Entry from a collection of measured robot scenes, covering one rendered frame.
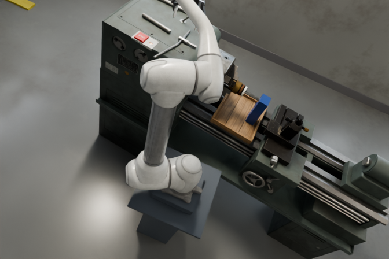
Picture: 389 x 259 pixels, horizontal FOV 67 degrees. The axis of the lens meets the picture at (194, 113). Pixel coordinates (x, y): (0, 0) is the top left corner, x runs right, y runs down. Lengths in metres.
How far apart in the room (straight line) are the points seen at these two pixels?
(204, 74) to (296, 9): 2.67
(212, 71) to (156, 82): 0.22
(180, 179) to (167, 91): 0.57
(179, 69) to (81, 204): 1.67
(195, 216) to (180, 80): 0.93
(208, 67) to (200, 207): 0.93
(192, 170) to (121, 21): 0.94
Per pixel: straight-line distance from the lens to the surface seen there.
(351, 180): 2.17
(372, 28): 3.83
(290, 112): 2.14
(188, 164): 1.50
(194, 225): 1.75
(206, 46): 1.19
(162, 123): 1.22
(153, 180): 1.48
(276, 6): 3.69
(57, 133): 2.79
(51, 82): 3.13
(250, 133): 1.98
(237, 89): 1.86
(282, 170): 1.90
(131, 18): 1.84
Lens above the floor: 2.38
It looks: 51 degrees down
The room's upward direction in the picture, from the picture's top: 25 degrees clockwise
